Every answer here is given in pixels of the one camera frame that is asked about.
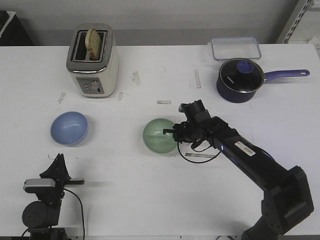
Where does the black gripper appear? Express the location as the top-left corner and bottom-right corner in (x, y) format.
(39, 153), (85, 193)
(162, 121), (210, 143)

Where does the green bowl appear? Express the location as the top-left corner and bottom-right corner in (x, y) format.
(143, 118), (177, 154)

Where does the blue bowl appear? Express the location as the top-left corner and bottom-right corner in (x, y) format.
(50, 111), (89, 146)

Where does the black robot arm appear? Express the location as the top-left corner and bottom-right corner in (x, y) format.
(163, 116), (314, 240)
(21, 153), (85, 240)

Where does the dark blue saucepan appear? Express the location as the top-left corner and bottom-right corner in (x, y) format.
(216, 69), (310, 103)

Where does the glass pot lid blue knob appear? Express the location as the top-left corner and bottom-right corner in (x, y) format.
(219, 58), (265, 94)

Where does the clear plastic container blue rim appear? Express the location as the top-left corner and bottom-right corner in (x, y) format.
(207, 36), (262, 61)

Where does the cream and chrome toaster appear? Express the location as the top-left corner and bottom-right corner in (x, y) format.
(66, 23), (119, 98)

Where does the toasted bread slice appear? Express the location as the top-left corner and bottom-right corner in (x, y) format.
(85, 28), (102, 61)

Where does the white slotted shelf upright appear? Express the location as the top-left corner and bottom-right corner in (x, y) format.
(275, 0), (314, 44)

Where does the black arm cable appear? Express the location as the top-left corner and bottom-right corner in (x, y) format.
(176, 138), (223, 165)
(62, 188), (86, 238)

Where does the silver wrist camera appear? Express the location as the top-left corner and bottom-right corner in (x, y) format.
(23, 178), (56, 193)
(178, 100), (211, 125)

